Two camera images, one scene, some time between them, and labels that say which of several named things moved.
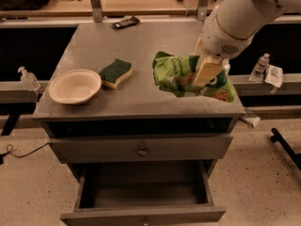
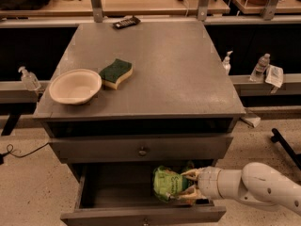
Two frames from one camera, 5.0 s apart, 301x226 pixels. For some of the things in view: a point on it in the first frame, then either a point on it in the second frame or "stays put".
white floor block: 250,117 stays put
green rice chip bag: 175,74 → 166,184
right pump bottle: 227,66 stays put
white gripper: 219,40 → 209,182
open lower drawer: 149,193 stays put
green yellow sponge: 113,73 stays put
